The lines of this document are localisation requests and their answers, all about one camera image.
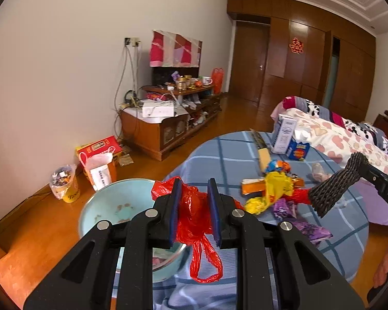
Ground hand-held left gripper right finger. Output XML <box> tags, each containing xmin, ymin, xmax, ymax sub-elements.
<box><xmin>207</xmin><ymin>177</ymin><xmax>366</xmax><ymax>310</ymax></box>

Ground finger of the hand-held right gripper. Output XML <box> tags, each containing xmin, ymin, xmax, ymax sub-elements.
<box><xmin>308</xmin><ymin>152</ymin><xmax>371</xmax><ymax>219</ymax></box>

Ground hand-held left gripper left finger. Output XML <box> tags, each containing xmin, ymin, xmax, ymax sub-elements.
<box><xmin>23</xmin><ymin>177</ymin><xmax>185</xmax><ymax>310</ymax></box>

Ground red plastic bag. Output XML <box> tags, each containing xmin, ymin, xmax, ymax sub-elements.
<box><xmin>151</xmin><ymin>176</ymin><xmax>244</xmax><ymax>284</ymax></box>

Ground red foil wrapper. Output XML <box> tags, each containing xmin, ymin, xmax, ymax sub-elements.
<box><xmin>283</xmin><ymin>187</ymin><xmax>312</xmax><ymax>205</ymax></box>

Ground orange snack packet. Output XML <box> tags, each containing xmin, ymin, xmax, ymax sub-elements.
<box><xmin>241</xmin><ymin>177</ymin><xmax>303</xmax><ymax>197</ymax></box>

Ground purple wrapper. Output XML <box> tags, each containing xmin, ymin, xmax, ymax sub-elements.
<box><xmin>273</xmin><ymin>198</ymin><xmax>300</xmax><ymax>219</ymax></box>
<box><xmin>291</xmin><ymin>218</ymin><xmax>333</xmax><ymax>246</ymax></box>

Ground yellow plastic wrapper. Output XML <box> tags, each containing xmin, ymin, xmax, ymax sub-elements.
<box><xmin>244</xmin><ymin>171</ymin><xmax>295</xmax><ymax>215</ymax></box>

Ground blue orange foil wrapper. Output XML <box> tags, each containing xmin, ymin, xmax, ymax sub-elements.
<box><xmin>264</xmin><ymin>159</ymin><xmax>292</xmax><ymax>176</ymax></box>

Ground teal enamel basin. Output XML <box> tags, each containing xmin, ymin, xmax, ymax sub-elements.
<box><xmin>78</xmin><ymin>178</ymin><xmax>188</xmax><ymax>283</ymax></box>

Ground purple bed sheet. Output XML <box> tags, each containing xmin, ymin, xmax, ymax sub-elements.
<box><xmin>343</xmin><ymin>153</ymin><xmax>388</xmax><ymax>227</ymax></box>

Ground small blue box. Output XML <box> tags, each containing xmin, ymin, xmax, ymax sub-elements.
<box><xmin>286</xmin><ymin>140</ymin><xmax>311</xmax><ymax>162</ymax></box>

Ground blue plaid tablecloth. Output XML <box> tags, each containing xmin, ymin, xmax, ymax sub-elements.
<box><xmin>113</xmin><ymin>131</ymin><xmax>370</xmax><ymax>310</ymax></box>

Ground heart print quilt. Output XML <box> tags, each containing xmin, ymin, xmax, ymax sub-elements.
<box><xmin>271</xmin><ymin>105</ymin><xmax>388</xmax><ymax>184</ymax></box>

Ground white tissue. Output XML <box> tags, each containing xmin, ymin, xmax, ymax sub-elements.
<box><xmin>293</xmin><ymin>128</ymin><xmax>311</xmax><ymax>143</ymax></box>

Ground black white patterned pillow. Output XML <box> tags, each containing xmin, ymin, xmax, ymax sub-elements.
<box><xmin>305</xmin><ymin>98</ymin><xmax>388</xmax><ymax>154</ymax></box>

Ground white blue milk carton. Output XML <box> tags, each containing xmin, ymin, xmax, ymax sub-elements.
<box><xmin>271</xmin><ymin>114</ymin><xmax>298</xmax><ymax>154</ymax></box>

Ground wooden tv cabinet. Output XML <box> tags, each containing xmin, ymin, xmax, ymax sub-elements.
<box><xmin>120</xmin><ymin>84</ymin><xmax>223</xmax><ymax>162</ymax></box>

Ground white paper bag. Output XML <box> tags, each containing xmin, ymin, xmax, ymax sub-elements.
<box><xmin>79</xmin><ymin>152</ymin><xmax>114</xmax><ymax>192</ymax></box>

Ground magenta pillow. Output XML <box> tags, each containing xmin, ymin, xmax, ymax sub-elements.
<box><xmin>283</xmin><ymin>96</ymin><xmax>308</xmax><ymax>110</ymax></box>

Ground red gift box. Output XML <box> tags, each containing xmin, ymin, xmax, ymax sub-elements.
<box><xmin>76</xmin><ymin>136</ymin><xmax>123</xmax><ymax>168</ymax></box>

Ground white flat box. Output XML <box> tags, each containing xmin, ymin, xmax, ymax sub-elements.
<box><xmin>142</xmin><ymin>101</ymin><xmax>175</xmax><ymax>117</ymax></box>

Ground brown wooden wardrobe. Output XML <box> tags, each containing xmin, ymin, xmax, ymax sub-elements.
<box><xmin>228</xmin><ymin>0</ymin><xmax>376</xmax><ymax>123</ymax></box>

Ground orange red mesh bag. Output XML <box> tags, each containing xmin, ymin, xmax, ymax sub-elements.
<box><xmin>212</xmin><ymin>68</ymin><xmax>224</xmax><ymax>95</ymax></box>

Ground black television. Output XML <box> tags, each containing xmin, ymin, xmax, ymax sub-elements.
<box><xmin>151</xmin><ymin>66</ymin><xmax>199</xmax><ymax>86</ymax></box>

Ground red paper decoration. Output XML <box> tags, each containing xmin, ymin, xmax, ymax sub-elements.
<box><xmin>288</xmin><ymin>37</ymin><xmax>304</xmax><ymax>54</ymax></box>

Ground brown wooden door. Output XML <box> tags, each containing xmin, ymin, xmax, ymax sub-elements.
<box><xmin>229</xmin><ymin>19</ymin><xmax>271</xmax><ymax>104</ymax></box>

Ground red pink cover cloth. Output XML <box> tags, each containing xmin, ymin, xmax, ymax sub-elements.
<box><xmin>150</xmin><ymin>30</ymin><xmax>203</xmax><ymax>68</ymax></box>

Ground hanging cables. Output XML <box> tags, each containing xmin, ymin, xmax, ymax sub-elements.
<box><xmin>114</xmin><ymin>45</ymin><xmax>139</xmax><ymax>136</ymax></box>

